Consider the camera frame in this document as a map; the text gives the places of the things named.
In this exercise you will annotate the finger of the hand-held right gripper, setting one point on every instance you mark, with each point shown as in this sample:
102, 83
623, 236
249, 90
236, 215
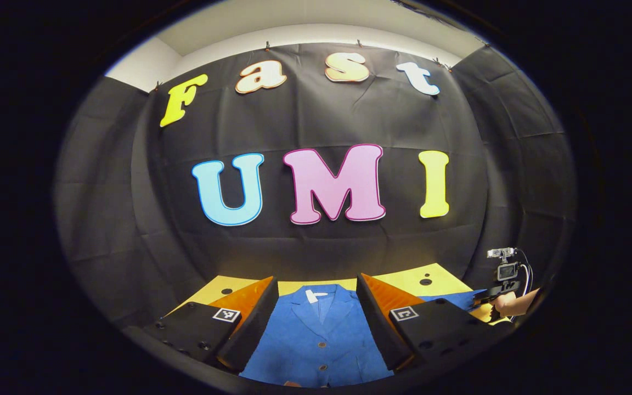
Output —
489, 295

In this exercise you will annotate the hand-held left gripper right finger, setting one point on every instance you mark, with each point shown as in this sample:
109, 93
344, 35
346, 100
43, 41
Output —
382, 329

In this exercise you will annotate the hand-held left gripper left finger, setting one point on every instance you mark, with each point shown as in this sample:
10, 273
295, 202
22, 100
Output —
247, 334

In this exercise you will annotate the blue shirt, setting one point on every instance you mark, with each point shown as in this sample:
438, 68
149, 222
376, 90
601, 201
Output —
316, 340

